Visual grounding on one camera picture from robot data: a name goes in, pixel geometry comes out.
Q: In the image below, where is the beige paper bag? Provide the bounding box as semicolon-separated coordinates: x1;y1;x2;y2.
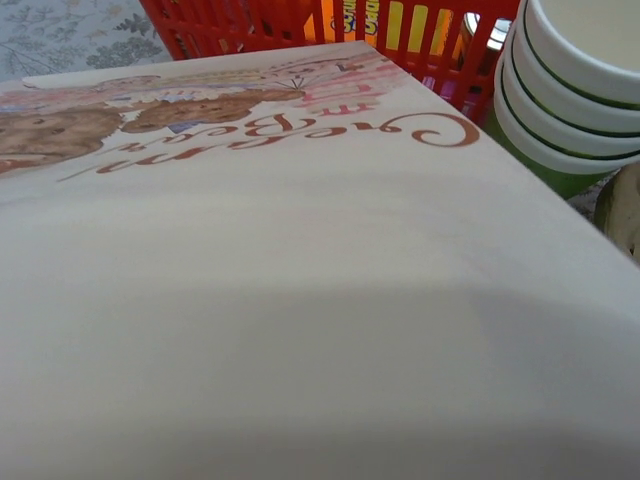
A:
1;43;639;479

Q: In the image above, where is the stack of green paper cups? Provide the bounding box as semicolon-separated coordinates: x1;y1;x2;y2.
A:
486;1;639;198

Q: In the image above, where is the red plastic shopping basket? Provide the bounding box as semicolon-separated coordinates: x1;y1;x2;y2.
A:
141;0;519;123

